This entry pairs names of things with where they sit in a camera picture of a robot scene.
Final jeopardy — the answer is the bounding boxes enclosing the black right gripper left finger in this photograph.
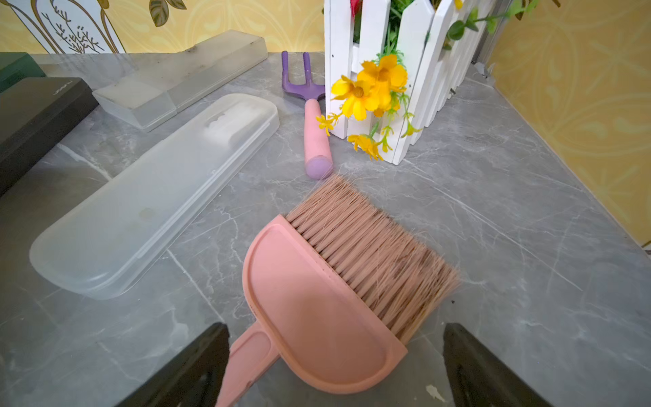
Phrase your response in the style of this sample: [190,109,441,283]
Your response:
[118,322,230,407]

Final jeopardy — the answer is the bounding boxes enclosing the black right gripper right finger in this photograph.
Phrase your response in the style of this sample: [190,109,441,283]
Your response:
[443,323,551,407]

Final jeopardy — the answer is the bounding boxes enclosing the clear rounded pencil case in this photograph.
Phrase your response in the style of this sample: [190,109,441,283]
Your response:
[29,93,280,300]

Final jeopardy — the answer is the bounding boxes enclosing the frosted rectangular pencil case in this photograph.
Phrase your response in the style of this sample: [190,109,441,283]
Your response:
[93,31,268,132]

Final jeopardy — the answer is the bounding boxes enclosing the dark green pencil case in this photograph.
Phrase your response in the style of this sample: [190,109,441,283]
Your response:
[0,53,46,93]

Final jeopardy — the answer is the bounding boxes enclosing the black pencil case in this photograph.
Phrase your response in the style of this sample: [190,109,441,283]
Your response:
[1,77,98,193]

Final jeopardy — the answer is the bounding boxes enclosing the pink hand broom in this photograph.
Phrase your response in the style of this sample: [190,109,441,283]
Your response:
[217,176,459,406]

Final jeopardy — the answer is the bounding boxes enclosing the purple pink garden fork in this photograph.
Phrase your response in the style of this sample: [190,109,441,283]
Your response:
[281,51,334,181]

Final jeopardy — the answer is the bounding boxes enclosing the white fence flower planter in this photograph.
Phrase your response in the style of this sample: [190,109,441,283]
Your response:
[306,1,537,164]

